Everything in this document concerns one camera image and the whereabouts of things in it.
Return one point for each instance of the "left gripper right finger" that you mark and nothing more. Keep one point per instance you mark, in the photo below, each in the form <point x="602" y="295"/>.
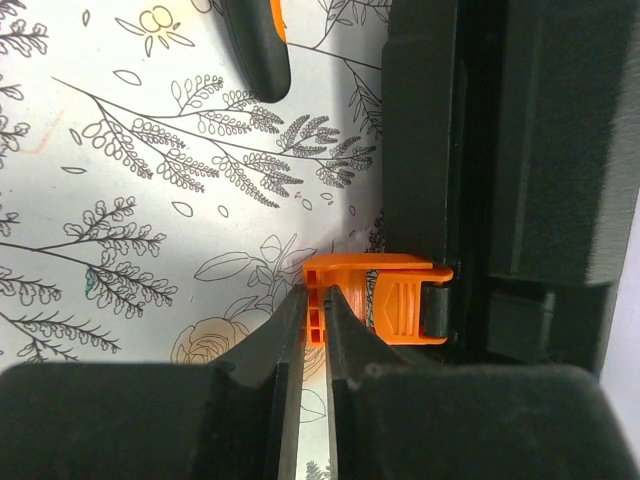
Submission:
<point x="393" y="419"/>

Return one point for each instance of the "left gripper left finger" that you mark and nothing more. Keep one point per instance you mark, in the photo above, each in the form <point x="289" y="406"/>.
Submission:
<point x="233" y="418"/>

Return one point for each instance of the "black plastic tool case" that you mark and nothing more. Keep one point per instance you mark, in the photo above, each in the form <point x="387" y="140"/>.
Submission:
<point x="508" y="188"/>

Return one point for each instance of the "orange handled pliers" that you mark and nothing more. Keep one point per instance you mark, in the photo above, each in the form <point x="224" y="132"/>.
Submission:
<point x="257" y="33"/>

